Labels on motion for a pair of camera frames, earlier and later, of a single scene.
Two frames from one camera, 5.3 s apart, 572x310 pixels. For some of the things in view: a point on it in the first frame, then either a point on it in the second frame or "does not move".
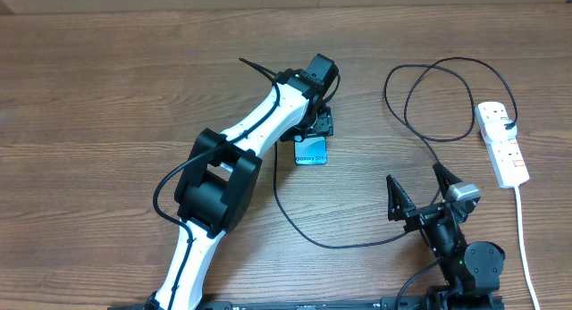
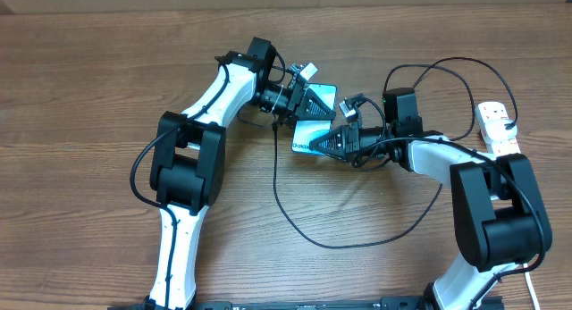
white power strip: (507, 160) does not move
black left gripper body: (321, 125) to (282, 101)
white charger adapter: (496, 130) does not move
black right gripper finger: (399, 201) to (339, 142)
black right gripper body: (420, 217) to (369, 141)
